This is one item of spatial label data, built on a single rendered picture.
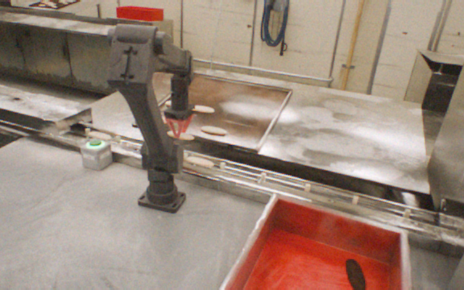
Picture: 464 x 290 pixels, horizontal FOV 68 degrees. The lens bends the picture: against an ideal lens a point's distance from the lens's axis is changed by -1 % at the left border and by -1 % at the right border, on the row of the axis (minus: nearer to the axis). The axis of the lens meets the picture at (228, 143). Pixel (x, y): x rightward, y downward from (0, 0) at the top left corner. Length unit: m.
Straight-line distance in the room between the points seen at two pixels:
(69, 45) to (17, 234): 3.47
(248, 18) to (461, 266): 4.33
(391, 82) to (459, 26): 0.90
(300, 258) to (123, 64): 0.59
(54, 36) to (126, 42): 3.78
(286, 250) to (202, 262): 0.21
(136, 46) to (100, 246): 0.49
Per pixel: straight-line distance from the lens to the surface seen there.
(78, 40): 4.22
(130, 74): 0.66
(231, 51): 5.04
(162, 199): 0.98
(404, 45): 4.37
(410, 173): 1.23
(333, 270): 0.88
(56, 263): 0.90
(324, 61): 4.73
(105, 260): 0.87
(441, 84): 2.67
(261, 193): 1.02
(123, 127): 1.52
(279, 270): 0.85
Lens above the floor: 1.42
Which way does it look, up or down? 26 degrees down
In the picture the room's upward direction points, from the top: 4 degrees clockwise
